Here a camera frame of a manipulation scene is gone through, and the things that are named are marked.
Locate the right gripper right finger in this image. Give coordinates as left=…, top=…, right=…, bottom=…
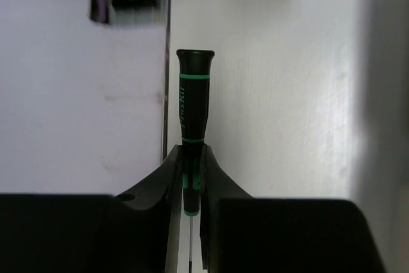
left=200, top=146, right=385, bottom=272

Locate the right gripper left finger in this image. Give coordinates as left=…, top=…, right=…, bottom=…
left=1, top=146, right=181, bottom=272

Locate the black precision screwdriver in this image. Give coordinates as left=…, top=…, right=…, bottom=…
left=176, top=49, right=215, bottom=272

